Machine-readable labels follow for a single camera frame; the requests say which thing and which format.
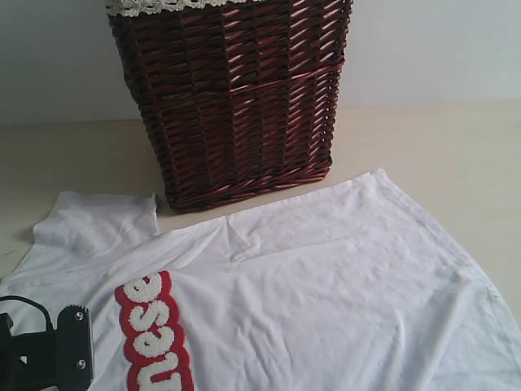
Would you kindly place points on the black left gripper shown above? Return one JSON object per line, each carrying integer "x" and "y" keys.
{"x": 28, "y": 360}

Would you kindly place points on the white shirt garment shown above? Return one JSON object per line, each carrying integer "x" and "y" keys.
{"x": 351, "y": 287}

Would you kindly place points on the dark brown wicker basket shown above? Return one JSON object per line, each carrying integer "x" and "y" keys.
{"x": 237, "y": 100}

